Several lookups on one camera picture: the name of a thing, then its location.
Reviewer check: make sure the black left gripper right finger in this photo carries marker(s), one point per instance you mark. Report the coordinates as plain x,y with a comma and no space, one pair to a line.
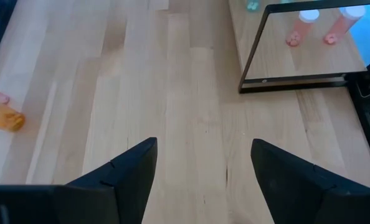
294,196

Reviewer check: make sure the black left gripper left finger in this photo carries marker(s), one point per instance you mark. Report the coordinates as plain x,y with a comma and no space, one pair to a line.
122,196

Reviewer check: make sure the orange pill bottle white cap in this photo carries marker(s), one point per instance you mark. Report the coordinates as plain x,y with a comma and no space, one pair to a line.
4,119

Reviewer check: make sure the teal pill vial white cap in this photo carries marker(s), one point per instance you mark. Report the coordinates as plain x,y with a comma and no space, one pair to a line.
253,5

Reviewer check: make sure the black vertical divider bar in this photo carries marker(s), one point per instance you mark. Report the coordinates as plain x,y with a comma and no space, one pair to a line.
253,56

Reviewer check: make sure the black table-level camera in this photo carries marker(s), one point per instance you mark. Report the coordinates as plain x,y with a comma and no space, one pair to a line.
368,102

